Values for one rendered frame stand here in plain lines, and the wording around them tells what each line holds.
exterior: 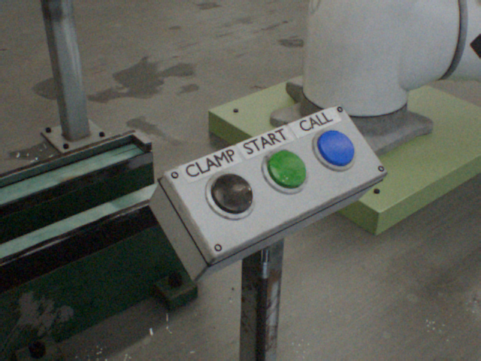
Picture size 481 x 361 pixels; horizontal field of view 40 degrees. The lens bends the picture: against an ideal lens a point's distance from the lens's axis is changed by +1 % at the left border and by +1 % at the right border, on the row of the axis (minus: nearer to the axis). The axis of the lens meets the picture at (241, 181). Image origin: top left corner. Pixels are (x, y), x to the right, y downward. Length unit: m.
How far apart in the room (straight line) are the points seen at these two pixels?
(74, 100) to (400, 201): 0.49
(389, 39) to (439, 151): 0.20
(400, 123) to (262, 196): 0.54
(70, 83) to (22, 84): 0.26
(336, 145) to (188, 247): 0.14
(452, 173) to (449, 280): 0.19
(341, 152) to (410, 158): 0.46
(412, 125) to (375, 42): 0.18
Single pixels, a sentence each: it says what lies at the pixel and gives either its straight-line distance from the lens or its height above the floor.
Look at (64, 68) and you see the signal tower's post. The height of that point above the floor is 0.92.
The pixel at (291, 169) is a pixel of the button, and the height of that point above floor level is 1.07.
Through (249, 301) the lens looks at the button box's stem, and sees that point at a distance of 0.57.
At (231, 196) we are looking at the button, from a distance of 0.44.
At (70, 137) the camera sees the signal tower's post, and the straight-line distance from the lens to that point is 1.04.
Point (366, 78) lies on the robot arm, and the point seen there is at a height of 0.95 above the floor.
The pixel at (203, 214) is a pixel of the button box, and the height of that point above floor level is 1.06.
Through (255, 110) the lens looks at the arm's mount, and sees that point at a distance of 1.04.
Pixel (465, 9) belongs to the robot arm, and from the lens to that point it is 0.93.
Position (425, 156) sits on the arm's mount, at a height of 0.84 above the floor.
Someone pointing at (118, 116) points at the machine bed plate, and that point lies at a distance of 1.11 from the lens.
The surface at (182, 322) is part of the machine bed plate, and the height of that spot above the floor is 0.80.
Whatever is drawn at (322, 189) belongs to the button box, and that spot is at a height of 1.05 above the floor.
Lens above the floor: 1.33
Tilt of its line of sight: 34 degrees down
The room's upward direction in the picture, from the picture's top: 1 degrees clockwise
